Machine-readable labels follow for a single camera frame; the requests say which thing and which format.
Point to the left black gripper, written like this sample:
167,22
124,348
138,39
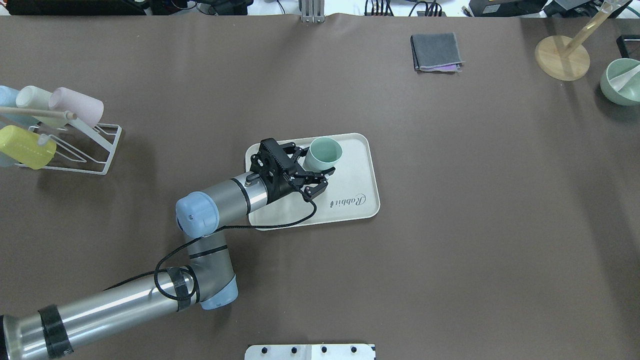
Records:
283,188

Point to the green cup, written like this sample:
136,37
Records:
322,154

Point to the cream rabbit tray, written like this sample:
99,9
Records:
351,194

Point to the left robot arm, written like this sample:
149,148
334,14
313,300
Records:
84,259

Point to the pink cup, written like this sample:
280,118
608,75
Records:
87,108

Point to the cream white cup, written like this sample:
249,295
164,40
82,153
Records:
33,97

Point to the yellow cup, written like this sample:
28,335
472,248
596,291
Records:
28,148

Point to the grey-blue cup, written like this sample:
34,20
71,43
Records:
6,160

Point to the grey folded cloth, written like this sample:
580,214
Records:
431,51

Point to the purple cloth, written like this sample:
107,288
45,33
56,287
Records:
453,68

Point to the wooden stand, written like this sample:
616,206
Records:
566,58

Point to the green bowl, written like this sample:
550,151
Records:
620,82

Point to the aluminium frame post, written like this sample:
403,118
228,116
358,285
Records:
312,11

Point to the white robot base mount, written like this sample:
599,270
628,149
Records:
320,351

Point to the white wire cup rack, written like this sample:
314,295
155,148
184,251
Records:
80,147

